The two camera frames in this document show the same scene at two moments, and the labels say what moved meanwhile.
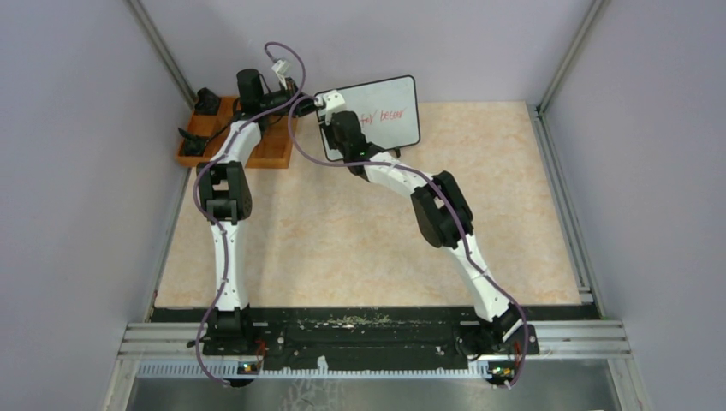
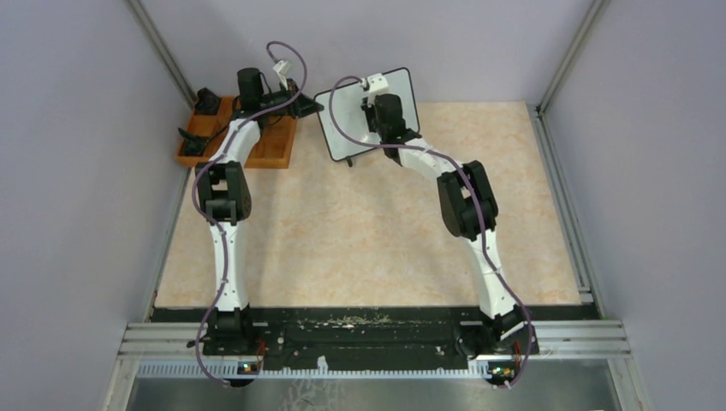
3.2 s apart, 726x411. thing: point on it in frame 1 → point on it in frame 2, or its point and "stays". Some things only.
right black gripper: x=327 y=130 → x=368 y=111
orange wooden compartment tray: x=273 y=150 stays
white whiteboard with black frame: x=389 y=110 stays
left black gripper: x=304 y=108 stays
